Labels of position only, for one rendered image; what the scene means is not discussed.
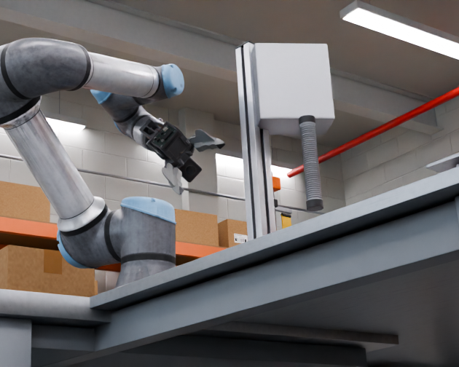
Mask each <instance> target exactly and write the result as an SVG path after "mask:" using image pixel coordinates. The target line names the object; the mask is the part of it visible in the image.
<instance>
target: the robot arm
mask: <svg viewBox="0 0 459 367"><path fill-rule="evenodd" d="M81 88H85V89H89V90H90V91H91V93H92V94H93V96H94V97H95V99H96V100H97V101H98V104H101V106H102V107H103V108H104V109H105V111H106V112H107V113H108V114H109V116H110V117H111V118H112V119H113V120H114V124H115V126H116V127H117V129H118V130H119V131H120V132H121V133H122V134H124V135H126V136H128V137H129V138H131V139H133V140H134V141H135V142H136V143H138V144H139V145H140V146H142V147H144V148H145V149H147V150H150V151H152V152H155V153H156V154H157V155H158V156H159V157H160V158H161V159H163V160H165V166H164V167H162V174H163V175H164V176H165V177H166V178H167V180H168V182H169V184H170V186H171V188H172V189H173V190H174V192H175V193H177V194H179V195H181V194H182V193H183V191H184V190H183V189H182V182H181V177H182V178H184V179H185V180H186V181H187V182H192V181H193V180H194V179H195V177H196V176H197V175H198V174H199V173H200V172H201V171H202V168H201V167H200V166H199V165H198V164H197V163H196V162H195V161H194V160H193V159H192V158H191V156H192V155H193V153H194V150H195V148H196V149H197V150H198V151H199V152H201V151H205V150H206V149H216V148H218V149H221V148H222V147H223V146H225V142H223V141H222V140H221V139H218V138H213V137H212V136H210V135H209V134H207V133H206V132H205V131H204V130H201V129H197V130H196V131H195V135H193V136H191V137H190V138H186V137H185V136H184V135H183V133H182V132H181V131H180V129H178V128H177V127H175V126H174V125H172V124H171V123H169V122H167V121H166V122H165V123H163V122H162V119H161V118H160V119H156V118H155V117H153V116H152V115H151V114H149V113H147V112H146V111H145V110H144V108H143V107H142V105H144V104H148V103H153V102H155V101H159V100H164V99H166V98H168V99H170V98H172V97H174V96H177V95H180V94H181V93H182V92H183V90H184V77H183V74H182V72H181V70H180V69H179V67H178V66H176V65H174V64H168V65H162V66H160V67H154V66H148V65H144V64H141V63H135V62H132V61H128V60H122V59H119V58H113V57H109V56H105V55H99V54H96V53H92V52H88V51H87V50H86V49H85V48H84V47H83V46H81V45H79V44H75V43H71V42H65V41H60V40H55V39H43V38H26V39H19V40H17V41H14V42H11V43H9V44H5V45H2V46H0V127H1V128H3V129H4V131H5V133H6V134H7V135H8V137H9V139H10V140H11V142H12V143H13V145H14V147H15V148H16V149H17V151H18V153H19V155H20V156H21V157H22V159H23V161H24V163H25V164H26V165H27V167H28V169H29V170H30V171H31V173H32V175H33V177H34V178H35V179H36V181H37V183H38V185H39V186H40V187H41V189H42V191H43V192H44V194H45V195H46V197H47V199H48V200H49V201H50V203H51V205H52V206H53V208H54V209H55V211H56V213H57V214H58V216H59V219H58V223H57V226H58V233H57V241H58V242H59V244H58V248H59V251H60V253H61V255H62V256H63V257H64V259H65V260H66V261H67V262H68V263H70V265H72V266H74V267H76V268H80V269H86V268H90V269H94V268H99V267H102V266H106V265H110V264H118V263H121V270H120V274H119V277H118V280H117V283H116V285H115V288H118V287H120V286H123V285H126V284H128V283H132V282H134V281H137V280H140V279H143V278H145V277H148V276H151V275H155V274H157V273H159V272H163V271H165V270H167V269H171V268H174V267H176V222H175V210H174V207H173V206H172V205H171V204H170V203H169V202H166V201H164V200H159V199H156V198H151V197H126V198H124V199H123V200H122V203H121V204H120V206H121V207H122V208H121V209H119V210H109V208H108V206H107V205H106V203H105V202H104V200H103V199H102V198H100V197H94V196H93V195H92V193H91V192H90V190H89V189H88V187H87V185H86V183H85V182H84V180H83V179H82V177H81V175H80V174H79V172H78V170H77V169H76V167H75V165H74V163H73V162H72V161H71V158H70V157H69V155H68V154H67V152H66V150H65V149H64V148H63V145H62V144H61V142H60V141H59V139H58V137H57V135H56V134H55V132H54V130H53V129H52V127H51V126H50V124H49V122H48V121H47V119H46V117H45V116H44V114H43V113H42V110H41V109H40V108H39V104H40V102H41V99H42V97H41V95H45V94H47V93H51V92H57V91H61V90H66V91H76V90H79V89H81Z"/></svg>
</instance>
